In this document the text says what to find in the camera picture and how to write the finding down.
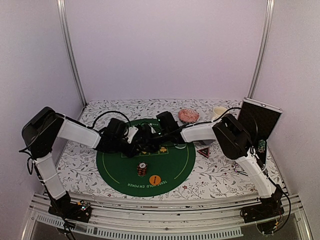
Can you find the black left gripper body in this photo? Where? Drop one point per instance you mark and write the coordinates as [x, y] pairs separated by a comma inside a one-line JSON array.
[[117, 145]]

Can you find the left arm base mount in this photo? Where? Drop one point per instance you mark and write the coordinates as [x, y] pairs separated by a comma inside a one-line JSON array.
[[64, 208]]

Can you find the round green poker mat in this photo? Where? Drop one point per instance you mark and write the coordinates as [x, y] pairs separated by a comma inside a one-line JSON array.
[[173, 165]]

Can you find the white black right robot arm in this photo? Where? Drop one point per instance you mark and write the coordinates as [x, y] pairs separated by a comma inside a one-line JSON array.
[[234, 140]]

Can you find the left aluminium frame post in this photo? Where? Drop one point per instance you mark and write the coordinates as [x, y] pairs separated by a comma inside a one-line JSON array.
[[62, 13]]

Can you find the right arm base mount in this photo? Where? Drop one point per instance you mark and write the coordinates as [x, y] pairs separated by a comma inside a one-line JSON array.
[[268, 208]]

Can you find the aluminium front rail frame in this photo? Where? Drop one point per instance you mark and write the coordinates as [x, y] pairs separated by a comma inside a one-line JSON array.
[[198, 219]]

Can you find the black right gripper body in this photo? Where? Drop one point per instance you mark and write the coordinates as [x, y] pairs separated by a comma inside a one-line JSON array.
[[156, 139]]

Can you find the clear green dealer button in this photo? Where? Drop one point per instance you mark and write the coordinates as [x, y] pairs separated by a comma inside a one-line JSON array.
[[180, 146]]

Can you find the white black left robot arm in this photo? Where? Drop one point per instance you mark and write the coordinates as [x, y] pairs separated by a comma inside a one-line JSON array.
[[47, 126]]

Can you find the orange round blind button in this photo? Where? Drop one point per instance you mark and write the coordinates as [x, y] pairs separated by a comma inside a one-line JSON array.
[[155, 180]]

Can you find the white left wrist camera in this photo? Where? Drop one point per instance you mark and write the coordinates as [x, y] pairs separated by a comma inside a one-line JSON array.
[[131, 133]]

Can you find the aluminium frame post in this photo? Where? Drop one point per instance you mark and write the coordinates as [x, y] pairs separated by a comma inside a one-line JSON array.
[[62, 13], [268, 18]]

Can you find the red black triangle token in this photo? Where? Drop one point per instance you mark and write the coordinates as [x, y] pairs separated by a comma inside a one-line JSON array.
[[205, 152]]

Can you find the green chip stack in case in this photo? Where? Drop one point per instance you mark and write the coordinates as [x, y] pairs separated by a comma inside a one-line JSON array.
[[261, 147]]

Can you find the aluminium poker chip case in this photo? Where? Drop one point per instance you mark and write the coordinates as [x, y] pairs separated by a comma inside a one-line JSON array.
[[259, 119]]

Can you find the red patterned small bowl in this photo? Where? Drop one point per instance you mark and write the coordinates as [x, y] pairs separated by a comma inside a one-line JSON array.
[[188, 115]]

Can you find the red chip stack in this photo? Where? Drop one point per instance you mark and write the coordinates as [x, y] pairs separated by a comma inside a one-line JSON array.
[[142, 169]]

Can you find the floral white tablecloth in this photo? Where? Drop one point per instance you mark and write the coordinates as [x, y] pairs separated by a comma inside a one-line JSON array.
[[215, 177]]

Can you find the right aluminium frame post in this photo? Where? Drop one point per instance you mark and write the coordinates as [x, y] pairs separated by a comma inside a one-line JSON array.
[[268, 18]]

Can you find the cream ceramic mug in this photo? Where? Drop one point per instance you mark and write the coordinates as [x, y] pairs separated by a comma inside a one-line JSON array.
[[217, 112]]

